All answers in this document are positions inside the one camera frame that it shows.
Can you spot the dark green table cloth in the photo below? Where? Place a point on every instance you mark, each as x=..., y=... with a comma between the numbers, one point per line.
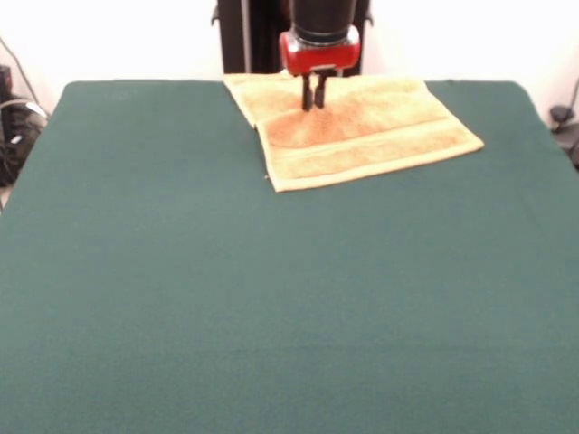
x=135, y=271

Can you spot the grey office chair base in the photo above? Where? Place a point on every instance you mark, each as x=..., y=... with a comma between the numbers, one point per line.
x=563, y=113

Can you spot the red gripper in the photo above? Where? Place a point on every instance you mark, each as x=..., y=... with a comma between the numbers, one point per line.
x=321, y=59

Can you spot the tan terry towel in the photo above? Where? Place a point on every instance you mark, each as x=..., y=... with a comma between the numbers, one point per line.
x=384, y=126

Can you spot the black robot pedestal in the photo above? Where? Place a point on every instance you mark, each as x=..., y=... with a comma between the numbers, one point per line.
x=253, y=40

